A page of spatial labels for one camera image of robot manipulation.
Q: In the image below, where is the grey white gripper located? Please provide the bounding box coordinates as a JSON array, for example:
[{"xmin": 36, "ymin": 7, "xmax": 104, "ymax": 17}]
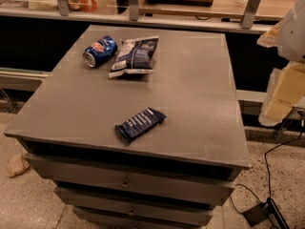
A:
[{"xmin": 257, "ymin": 0, "xmax": 305, "ymax": 127}]

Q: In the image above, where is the blue rxbar blueberry bar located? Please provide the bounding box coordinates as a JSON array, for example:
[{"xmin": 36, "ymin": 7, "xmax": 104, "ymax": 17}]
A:
[{"xmin": 114, "ymin": 108, "xmax": 167, "ymax": 142}]

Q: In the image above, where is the blue pepsi can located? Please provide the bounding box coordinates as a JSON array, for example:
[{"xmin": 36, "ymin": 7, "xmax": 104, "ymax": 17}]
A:
[{"xmin": 82, "ymin": 36, "xmax": 117, "ymax": 68}]

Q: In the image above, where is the blue white chip bag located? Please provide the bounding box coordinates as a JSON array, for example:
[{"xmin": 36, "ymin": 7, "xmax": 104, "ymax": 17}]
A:
[{"xmin": 109, "ymin": 36, "xmax": 159, "ymax": 78}]

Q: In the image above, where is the black floor power box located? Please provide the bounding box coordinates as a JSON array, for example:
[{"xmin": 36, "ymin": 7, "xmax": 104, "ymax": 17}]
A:
[{"xmin": 242, "ymin": 198, "xmax": 290, "ymax": 229}]

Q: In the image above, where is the grey drawer cabinet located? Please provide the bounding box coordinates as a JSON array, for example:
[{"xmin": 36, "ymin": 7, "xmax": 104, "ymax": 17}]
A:
[{"xmin": 6, "ymin": 26, "xmax": 250, "ymax": 229}]

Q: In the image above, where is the crumpled paper on floor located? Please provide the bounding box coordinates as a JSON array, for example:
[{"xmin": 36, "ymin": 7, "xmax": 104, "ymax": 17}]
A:
[{"xmin": 7, "ymin": 154, "xmax": 30, "ymax": 177}]

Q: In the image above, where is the black power cable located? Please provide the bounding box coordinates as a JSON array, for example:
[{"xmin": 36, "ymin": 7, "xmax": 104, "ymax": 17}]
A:
[{"xmin": 229, "ymin": 112, "xmax": 305, "ymax": 215}]

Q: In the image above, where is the grey metal shelf bracket right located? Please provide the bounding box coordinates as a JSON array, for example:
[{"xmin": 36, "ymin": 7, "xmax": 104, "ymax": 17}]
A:
[{"xmin": 241, "ymin": 0, "xmax": 261, "ymax": 29}]

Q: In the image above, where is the grey metal shelf bracket middle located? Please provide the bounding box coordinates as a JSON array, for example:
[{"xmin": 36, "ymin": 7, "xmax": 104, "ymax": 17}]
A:
[{"xmin": 129, "ymin": 0, "xmax": 138, "ymax": 21}]

